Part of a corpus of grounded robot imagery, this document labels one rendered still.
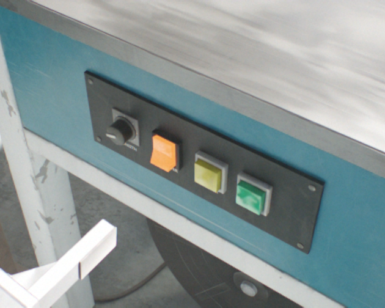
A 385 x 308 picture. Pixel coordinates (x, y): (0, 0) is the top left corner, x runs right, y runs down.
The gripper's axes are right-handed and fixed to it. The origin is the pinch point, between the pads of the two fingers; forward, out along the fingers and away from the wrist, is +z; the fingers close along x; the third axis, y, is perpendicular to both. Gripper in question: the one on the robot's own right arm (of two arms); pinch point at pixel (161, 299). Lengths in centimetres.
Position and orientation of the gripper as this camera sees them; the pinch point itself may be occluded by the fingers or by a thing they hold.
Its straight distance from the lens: 45.7
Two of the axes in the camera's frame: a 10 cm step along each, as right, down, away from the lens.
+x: -8.0, -5.1, 3.1
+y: 1.2, -6.5, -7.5
